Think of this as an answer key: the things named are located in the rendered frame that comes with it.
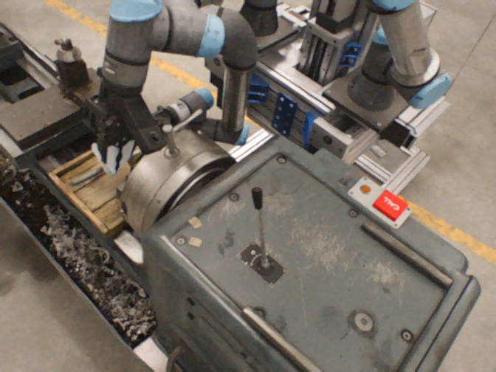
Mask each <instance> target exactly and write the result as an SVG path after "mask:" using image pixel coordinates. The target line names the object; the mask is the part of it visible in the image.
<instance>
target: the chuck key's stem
mask: <svg viewBox="0 0 496 372"><path fill-rule="evenodd" d="M162 130H163V134H164V135H165V136H166V137H167V139H166V142H167V144H166V148H167V149H169V152H168V153H169V154H171V155H172V156H173V155H174V154H175V153H176V152H175V149H174V148H175V146H176V143H175V139H174V134H173V127H172V126H171V125H165V126H164V127H163V128H162Z"/></svg>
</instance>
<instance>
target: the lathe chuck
mask: <svg viewBox="0 0 496 372"><path fill-rule="evenodd" d="M198 132H199V134H200V135H202V136H199V135H195V134H194V133H193V131H192V130H191V129H190V130H184V131H179V132H177V133H175V134H174V139H175V143H176V146H175V148H177V149H178V150H179V154H178V155H177V156H175V157H172V158H170V157H167V156H166V155H165V151H166V150H167V148H166V146H165V147H164V148H163V149H162V150H161V151H158V152H156V153H153V154H149V155H144V157H143V158H142V159H141V161H139V162H138V163H137V165H136V166H135V168H134V169H133V170H132V172H131V175H130V176H129V178H128V180H127V182H126V183H125V184H124V186H123V191H122V193H121V197H120V201H121V202H122V203H123V202H124V203H125V204H126V207H127V208H128V210H127V215H126V214H125V213H124V211H123V210H122V209H120V213H121V216H122V217H123V219H124V220H126V221H127V222H128V223H129V224H130V225H131V226H132V227H133V228H134V230H135V231H136V232H137V233H138V234H139V235H142V234H143V232H142V227H143V222H144V219H145V214H146V212H147V210H148V207H149V205H150V203H151V202H152V199H153V198H154V197H155V195H156V194H157V193H158V191H159V190H160V188H161V186H163V184H164V183H165V182H166V181H167V179H169V178H170V177H171V176H172V175H173V173H174V172H175V171H176V170H177V169H179V168H180V167H181V166H182V165H184V164H185V163H186V162H188V161H189V159H191V158H193V157H194V156H197V155H199V154H201V153H203V152H205V151H209V150H213V149H221V150H224V149H222V148H221V146H220V145H218V144H217V143H216V142H214V141H213V140H211V138H209V137H207V136H206V135H204V133H203V132H201V131H198Z"/></svg>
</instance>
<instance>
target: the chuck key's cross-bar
mask: <svg viewBox="0 0 496 372"><path fill-rule="evenodd" d="M201 114H203V111H202V110H201V109H199V110H198V111H197V112H195V113H193V114H192V115H190V116H189V117H188V118H186V119H185V120H184V121H183V122H181V123H180V124H178V125H176V126H175V127H174V128H173V134H174V133H176V132H177V131H178V130H179V129H181V128H184V127H185V126H186V125H187V124H189V123H190V122H192V121H193V120H194V119H195V118H197V117H198V116H200V115H201ZM140 154H142V152H141V151H140V150H139V149H138V150H136V151H135V152H133V154H132V156H130V158H129V159H132V158H134V157H136V156H138V155H140ZM128 161H129V160H128ZM102 172H104V170H103V166H101V167H99V168H97V169H94V170H92V171H89V172H88V173H85V175H83V176H79V177H78V178H76V179H73V180H72V181H70V183H71V185H72V186H75V185H77V184H80V183H81V182H85V181H86V180H88V179H90V178H92V177H94V176H98V175H100V173H102Z"/></svg>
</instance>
